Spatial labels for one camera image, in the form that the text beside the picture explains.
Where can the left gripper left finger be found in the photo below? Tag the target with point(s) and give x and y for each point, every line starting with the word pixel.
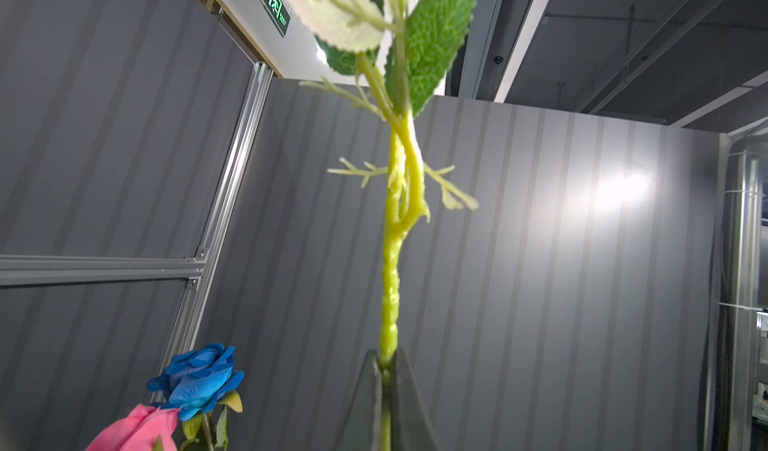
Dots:
pixel 361 430

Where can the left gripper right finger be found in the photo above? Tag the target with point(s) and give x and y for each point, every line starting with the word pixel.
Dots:
pixel 411 429

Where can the blue artificial rose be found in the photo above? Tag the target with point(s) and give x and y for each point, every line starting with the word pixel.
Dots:
pixel 202 385

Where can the magenta pink artificial rose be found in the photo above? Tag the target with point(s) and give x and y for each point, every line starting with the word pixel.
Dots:
pixel 140 430

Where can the green exit sign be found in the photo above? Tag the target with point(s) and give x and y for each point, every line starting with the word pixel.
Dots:
pixel 279 14

